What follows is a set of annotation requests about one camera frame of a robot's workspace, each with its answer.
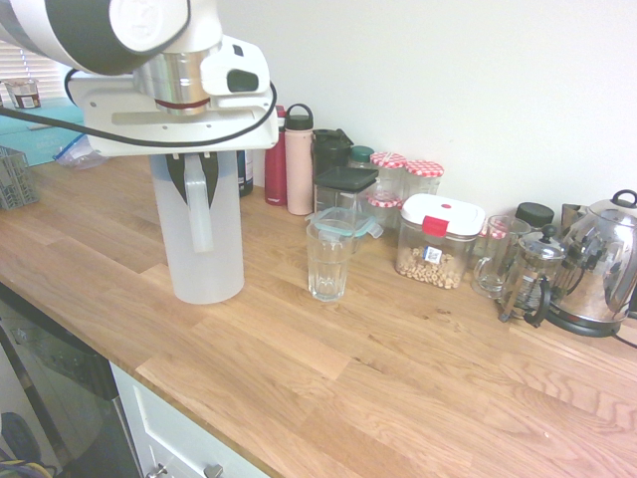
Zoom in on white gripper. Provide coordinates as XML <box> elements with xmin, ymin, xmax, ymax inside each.
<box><xmin>63</xmin><ymin>69</ymin><xmax>280</xmax><ymax>210</ymax></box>

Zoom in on translucent pitcher with blue lid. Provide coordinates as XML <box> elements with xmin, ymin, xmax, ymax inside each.
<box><xmin>148</xmin><ymin>148</ymin><xmax>246</xmax><ymax>305</ymax></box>

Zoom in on red water bottle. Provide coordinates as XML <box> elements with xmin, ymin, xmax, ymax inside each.
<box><xmin>263</xmin><ymin>104</ymin><xmax>289</xmax><ymax>206</ymax></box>

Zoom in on pink water bottle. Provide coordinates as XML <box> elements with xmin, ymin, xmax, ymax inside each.
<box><xmin>284</xmin><ymin>103</ymin><xmax>316</xmax><ymax>216</ymax></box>

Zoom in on black protein powder tub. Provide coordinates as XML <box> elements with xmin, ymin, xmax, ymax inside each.
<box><xmin>237</xmin><ymin>147</ymin><xmax>256</xmax><ymax>196</ymax></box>

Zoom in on clear zip bag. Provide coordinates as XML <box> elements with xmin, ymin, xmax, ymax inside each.
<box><xmin>52</xmin><ymin>133</ymin><xmax>108</xmax><ymax>171</ymax></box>

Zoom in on black shaker bottle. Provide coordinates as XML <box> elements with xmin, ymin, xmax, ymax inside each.
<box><xmin>312</xmin><ymin>127</ymin><xmax>354</xmax><ymax>175</ymax></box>

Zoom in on square container black lid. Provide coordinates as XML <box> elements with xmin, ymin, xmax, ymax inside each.
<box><xmin>313</xmin><ymin>166</ymin><xmax>379</xmax><ymax>220</ymax></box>

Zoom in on glass jar green lid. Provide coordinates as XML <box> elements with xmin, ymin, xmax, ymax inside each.
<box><xmin>346</xmin><ymin>144</ymin><xmax>375</xmax><ymax>170</ymax></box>

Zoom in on clear drinking glass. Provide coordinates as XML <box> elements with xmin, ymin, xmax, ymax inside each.
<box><xmin>305</xmin><ymin>218</ymin><xmax>355</xmax><ymax>303</ymax></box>

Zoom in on grey plastic cutlery basket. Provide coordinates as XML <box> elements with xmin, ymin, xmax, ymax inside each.
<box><xmin>0</xmin><ymin>145</ymin><xmax>41</xmax><ymax>210</ymax></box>

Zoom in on glass container teal clip lid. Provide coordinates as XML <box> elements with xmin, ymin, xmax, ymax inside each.
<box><xmin>304</xmin><ymin>207</ymin><xmax>385</xmax><ymax>255</ymax></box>

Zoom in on yogurt cup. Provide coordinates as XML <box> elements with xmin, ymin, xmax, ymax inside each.
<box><xmin>3</xmin><ymin>78</ymin><xmax>41</xmax><ymax>110</ymax></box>

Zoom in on small jar red checkered lid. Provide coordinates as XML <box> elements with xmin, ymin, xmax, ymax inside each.
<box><xmin>366</xmin><ymin>191</ymin><xmax>404</xmax><ymax>230</ymax></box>

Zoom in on white window blinds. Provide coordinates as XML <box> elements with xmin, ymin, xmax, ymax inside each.
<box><xmin>0</xmin><ymin>39</ymin><xmax>76</xmax><ymax>104</ymax></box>

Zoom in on glass jar red checkered lid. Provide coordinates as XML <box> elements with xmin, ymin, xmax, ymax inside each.
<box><xmin>403</xmin><ymin>158</ymin><xmax>446</xmax><ymax>201</ymax></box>
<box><xmin>369</xmin><ymin>151</ymin><xmax>409</xmax><ymax>196</ymax></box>

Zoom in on black dishwasher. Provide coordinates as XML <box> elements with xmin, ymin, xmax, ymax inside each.
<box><xmin>0</xmin><ymin>283</ymin><xmax>143</xmax><ymax>478</ymax></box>

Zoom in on cereal container white lid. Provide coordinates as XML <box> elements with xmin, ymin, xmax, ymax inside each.
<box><xmin>395</xmin><ymin>192</ymin><xmax>487</xmax><ymax>290</ymax></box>

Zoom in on white cabinet drawer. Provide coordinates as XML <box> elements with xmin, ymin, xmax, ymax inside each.
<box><xmin>108</xmin><ymin>360</ymin><xmax>273</xmax><ymax>478</ymax></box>

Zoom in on clear glass mug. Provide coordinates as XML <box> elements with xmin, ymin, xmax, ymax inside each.
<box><xmin>471</xmin><ymin>214</ymin><xmax>532</xmax><ymax>300</ymax></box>

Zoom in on dark blue bag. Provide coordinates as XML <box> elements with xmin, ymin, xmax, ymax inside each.
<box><xmin>0</xmin><ymin>411</ymin><xmax>59</xmax><ymax>478</ymax></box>

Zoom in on glass jar black lid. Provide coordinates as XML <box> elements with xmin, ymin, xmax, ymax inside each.
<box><xmin>515</xmin><ymin>201</ymin><xmax>556</xmax><ymax>233</ymax></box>

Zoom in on glass french press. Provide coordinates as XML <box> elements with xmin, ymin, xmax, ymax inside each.
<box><xmin>499</xmin><ymin>223</ymin><xmax>568</xmax><ymax>329</ymax></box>

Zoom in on small steel jug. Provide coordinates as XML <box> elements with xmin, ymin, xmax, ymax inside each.
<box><xmin>560</xmin><ymin>202</ymin><xmax>593</xmax><ymax>235</ymax></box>

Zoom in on stainless steel electric kettle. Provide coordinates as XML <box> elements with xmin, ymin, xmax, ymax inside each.
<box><xmin>546</xmin><ymin>188</ymin><xmax>637</xmax><ymax>325</ymax></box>

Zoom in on black kettle base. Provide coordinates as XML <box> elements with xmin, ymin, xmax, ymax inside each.
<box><xmin>541</xmin><ymin>303</ymin><xmax>629</xmax><ymax>339</ymax></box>

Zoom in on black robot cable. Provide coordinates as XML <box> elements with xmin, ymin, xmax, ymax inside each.
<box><xmin>0</xmin><ymin>79</ymin><xmax>280</xmax><ymax>148</ymax></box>

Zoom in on silver drawer handle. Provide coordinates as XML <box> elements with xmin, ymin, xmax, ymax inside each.
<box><xmin>148</xmin><ymin>461</ymin><xmax>225</xmax><ymax>478</ymax></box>

